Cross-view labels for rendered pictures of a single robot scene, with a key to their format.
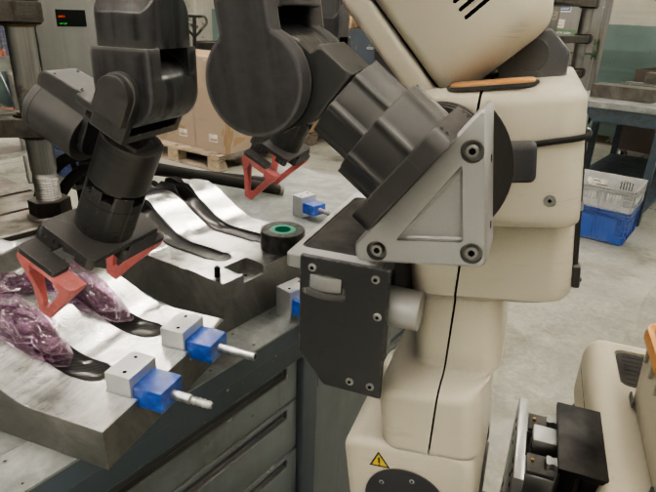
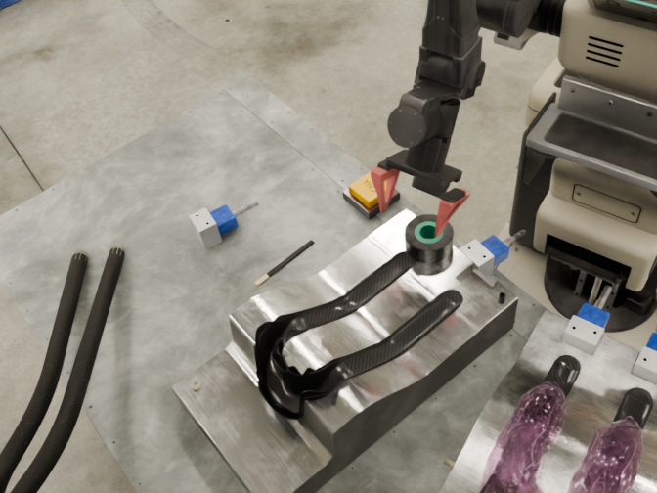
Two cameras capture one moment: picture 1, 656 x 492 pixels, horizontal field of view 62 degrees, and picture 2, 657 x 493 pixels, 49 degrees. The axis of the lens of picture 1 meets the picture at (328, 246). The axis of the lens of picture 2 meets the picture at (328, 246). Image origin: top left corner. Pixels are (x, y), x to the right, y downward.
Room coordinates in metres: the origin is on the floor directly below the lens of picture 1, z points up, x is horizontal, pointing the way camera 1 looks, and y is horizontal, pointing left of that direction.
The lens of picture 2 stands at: (0.78, 0.84, 1.86)
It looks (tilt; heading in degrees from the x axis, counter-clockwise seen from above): 51 degrees down; 292
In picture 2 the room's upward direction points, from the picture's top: 9 degrees counter-clockwise
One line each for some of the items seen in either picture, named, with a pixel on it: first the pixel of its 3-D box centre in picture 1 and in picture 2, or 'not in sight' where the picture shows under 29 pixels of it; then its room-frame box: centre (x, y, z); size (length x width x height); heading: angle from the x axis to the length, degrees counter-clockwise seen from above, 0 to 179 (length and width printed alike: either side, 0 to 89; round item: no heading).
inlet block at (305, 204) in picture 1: (316, 209); (227, 217); (1.30, 0.03, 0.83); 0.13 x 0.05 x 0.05; 46
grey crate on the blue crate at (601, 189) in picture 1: (590, 187); not in sight; (3.50, -1.73, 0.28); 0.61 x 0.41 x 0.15; 51
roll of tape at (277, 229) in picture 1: (282, 237); (428, 238); (0.91, 0.08, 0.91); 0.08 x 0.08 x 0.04
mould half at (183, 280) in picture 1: (185, 233); (345, 344); (1.00, 0.28, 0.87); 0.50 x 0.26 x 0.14; 53
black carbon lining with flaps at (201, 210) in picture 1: (184, 214); (355, 326); (0.99, 0.28, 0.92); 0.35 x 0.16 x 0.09; 53
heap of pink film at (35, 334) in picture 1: (25, 298); (561, 464); (0.67, 0.42, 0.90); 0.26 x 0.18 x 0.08; 71
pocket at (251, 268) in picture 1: (244, 275); (475, 286); (0.82, 0.14, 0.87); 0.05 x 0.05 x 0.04; 53
